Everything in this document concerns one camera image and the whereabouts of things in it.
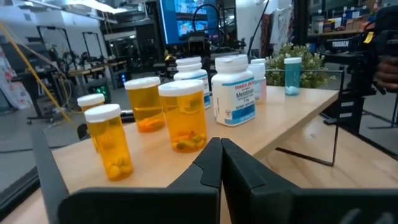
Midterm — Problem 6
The blue vial white cap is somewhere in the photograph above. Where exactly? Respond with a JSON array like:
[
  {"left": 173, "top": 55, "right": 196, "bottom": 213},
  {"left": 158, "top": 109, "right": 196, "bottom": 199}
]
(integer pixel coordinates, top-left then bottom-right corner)
[{"left": 284, "top": 57, "right": 303, "bottom": 96}]

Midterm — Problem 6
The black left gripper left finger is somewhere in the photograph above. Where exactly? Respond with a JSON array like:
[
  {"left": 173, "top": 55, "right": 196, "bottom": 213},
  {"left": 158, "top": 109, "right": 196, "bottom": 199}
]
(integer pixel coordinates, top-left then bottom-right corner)
[{"left": 57, "top": 137, "right": 223, "bottom": 224}]

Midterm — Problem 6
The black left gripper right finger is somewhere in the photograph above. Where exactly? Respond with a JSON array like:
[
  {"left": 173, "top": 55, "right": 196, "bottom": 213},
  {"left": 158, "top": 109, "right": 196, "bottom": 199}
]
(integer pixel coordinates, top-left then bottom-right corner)
[{"left": 222, "top": 138, "right": 398, "bottom": 224}]

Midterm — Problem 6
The small green potted plant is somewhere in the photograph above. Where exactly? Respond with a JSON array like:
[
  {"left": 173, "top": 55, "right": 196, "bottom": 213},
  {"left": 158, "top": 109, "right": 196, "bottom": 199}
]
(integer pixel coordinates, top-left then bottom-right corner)
[{"left": 266, "top": 42, "right": 336, "bottom": 90}]

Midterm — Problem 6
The small orange pill bottle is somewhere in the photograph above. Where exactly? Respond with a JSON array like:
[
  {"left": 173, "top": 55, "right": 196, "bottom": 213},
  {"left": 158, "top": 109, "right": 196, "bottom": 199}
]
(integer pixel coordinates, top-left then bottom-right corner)
[
  {"left": 76, "top": 93, "right": 106, "bottom": 153},
  {"left": 83, "top": 103, "right": 134, "bottom": 182}
]

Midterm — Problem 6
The black perforated computer case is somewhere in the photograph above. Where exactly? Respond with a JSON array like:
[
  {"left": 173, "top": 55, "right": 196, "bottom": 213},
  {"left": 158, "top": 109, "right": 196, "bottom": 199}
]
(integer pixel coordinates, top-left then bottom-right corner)
[{"left": 85, "top": 77, "right": 112, "bottom": 105}]

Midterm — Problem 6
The black rolling cart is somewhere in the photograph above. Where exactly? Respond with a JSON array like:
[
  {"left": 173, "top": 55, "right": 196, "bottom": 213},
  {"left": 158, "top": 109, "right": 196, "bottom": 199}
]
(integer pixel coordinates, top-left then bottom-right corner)
[{"left": 17, "top": 67, "right": 62, "bottom": 125}]

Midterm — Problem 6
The translucent pill bottle white cap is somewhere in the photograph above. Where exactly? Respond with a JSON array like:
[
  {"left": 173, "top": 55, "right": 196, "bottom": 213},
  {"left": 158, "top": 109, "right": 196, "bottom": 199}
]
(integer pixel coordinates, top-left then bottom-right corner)
[{"left": 248, "top": 63, "right": 267, "bottom": 105}]

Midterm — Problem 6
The colourful poster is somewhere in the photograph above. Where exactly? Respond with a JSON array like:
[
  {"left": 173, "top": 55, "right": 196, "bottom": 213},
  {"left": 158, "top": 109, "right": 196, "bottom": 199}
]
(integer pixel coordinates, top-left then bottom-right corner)
[{"left": 0, "top": 46, "right": 32, "bottom": 110}]

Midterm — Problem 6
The person's hand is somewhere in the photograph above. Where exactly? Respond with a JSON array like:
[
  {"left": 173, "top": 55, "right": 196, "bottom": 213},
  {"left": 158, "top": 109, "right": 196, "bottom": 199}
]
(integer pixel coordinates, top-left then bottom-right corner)
[{"left": 374, "top": 55, "right": 398, "bottom": 91}]

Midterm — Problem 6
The storage shelf with boxes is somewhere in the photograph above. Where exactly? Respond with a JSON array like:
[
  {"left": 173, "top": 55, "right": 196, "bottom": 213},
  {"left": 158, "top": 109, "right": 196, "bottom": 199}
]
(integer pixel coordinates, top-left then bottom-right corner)
[{"left": 309, "top": 9, "right": 374, "bottom": 37}]

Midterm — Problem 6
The white bottle blue label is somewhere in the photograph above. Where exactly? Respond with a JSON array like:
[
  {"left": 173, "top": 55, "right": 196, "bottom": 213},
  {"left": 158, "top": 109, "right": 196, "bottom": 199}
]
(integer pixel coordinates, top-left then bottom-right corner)
[
  {"left": 210, "top": 54, "right": 257, "bottom": 128},
  {"left": 173, "top": 56, "right": 211, "bottom": 110}
]

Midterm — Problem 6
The computer monitor blue screen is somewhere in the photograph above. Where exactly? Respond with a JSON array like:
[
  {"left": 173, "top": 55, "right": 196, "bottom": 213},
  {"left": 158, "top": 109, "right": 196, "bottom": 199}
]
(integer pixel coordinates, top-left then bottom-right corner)
[{"left": 157, "top": 0, "right": 220, "bottom": 47}]

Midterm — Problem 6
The black looped cable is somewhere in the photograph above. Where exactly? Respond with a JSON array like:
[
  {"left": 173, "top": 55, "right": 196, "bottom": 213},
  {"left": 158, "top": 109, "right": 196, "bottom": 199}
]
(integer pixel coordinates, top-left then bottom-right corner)
[{"left": 192, "top": 3, "right": 221, "bottom": 41}]

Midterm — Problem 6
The yellow hanging cable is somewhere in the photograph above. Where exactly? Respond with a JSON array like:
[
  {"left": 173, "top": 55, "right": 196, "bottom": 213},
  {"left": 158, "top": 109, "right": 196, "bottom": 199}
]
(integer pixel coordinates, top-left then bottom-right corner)
[{"left": 0, "top": 23, "right": 74, "bottom": 125}]

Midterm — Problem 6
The patterned hanging fabric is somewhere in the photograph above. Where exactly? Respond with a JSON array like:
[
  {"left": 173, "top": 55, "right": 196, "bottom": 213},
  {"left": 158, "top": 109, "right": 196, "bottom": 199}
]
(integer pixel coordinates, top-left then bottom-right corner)
[{"left": 260, "top": 6, "right": 295, "bottom": 57}]

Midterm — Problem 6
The black metal frame stand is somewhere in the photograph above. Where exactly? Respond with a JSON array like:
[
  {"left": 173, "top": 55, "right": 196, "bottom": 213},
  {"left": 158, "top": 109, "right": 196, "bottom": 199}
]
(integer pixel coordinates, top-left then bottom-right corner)
[
  {"left": 36, "top": 26, "right": 71, "bottom": 63},
  {"left": 82, "top": 30, "right": 103, "bottom": 60}
]

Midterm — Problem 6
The black table frame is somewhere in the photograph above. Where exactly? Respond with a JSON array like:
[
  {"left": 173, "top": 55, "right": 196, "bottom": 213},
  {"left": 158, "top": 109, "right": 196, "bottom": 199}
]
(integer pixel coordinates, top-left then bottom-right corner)
[{"left": 0, "top": 108, "right": 398, "bottom": 215}]

